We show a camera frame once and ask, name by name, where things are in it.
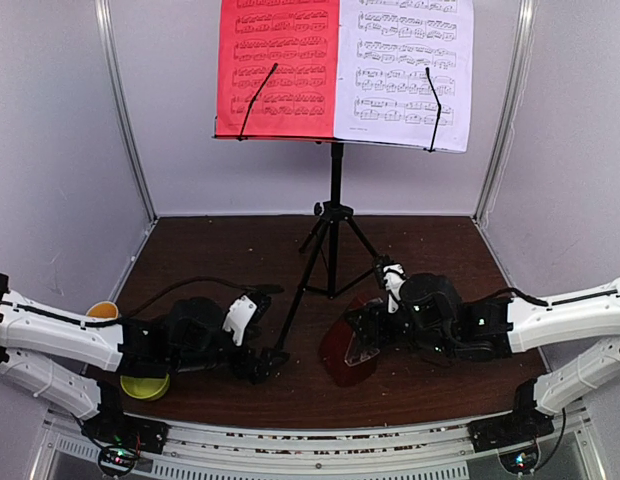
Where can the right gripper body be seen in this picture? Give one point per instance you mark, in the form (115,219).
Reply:
(375,324)

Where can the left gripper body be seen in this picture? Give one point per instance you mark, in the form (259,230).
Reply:
(244,368)

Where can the wooden metronome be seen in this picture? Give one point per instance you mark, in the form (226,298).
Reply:
(341,352)

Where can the black music stand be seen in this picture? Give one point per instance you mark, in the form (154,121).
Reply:
(324,239)

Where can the white sheet music page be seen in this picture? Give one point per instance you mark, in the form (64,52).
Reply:
(404,74)

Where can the red sheet music page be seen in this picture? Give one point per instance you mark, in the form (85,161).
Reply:
(277,69)

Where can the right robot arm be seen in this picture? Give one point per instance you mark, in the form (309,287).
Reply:
(426,311)

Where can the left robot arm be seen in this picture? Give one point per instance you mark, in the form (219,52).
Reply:
(195,335)

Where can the green bowl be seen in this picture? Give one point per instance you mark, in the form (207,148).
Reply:
(145,389)

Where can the patterned mug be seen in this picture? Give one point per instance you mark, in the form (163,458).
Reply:
(105,310)

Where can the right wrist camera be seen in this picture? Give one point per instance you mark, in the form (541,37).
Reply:
(390,276)

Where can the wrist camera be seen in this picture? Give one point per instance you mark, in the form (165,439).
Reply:
(390,276)
(247,310)

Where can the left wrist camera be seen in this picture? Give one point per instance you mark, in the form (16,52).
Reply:
(247,310)

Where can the front aluminium rail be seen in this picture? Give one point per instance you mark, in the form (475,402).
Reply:
(432,450)

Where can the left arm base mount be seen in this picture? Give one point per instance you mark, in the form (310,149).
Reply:
(120,438)

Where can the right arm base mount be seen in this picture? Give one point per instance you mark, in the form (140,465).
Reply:
(525,423)

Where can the right aluminium frame post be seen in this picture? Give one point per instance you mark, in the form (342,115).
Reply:
(512,97)

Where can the aluminium frame post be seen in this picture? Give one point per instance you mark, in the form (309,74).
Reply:
(512,97)
(107,36)

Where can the left aluminium frame post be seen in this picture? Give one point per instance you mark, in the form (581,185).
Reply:
(107,36)

